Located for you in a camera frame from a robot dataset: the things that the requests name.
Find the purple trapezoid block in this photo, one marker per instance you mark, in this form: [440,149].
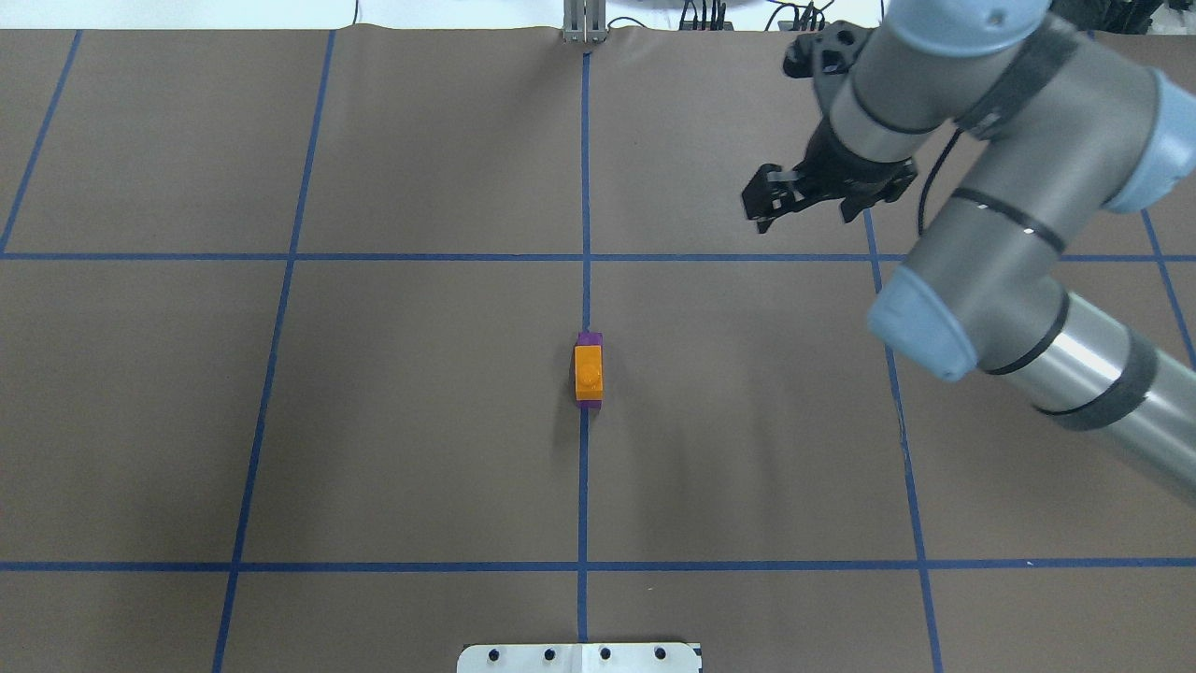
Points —
[589,338]

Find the white camera mast with base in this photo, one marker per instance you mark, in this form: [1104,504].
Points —
[582,657]

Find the brown paper table mat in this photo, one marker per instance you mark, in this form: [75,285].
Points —
[288,329]

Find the orange trapezoid block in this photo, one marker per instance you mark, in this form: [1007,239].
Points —
[589,386]

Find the aluminium frame post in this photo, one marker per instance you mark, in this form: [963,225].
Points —
[584,21]

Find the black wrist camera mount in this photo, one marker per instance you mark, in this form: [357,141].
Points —
[828,54]

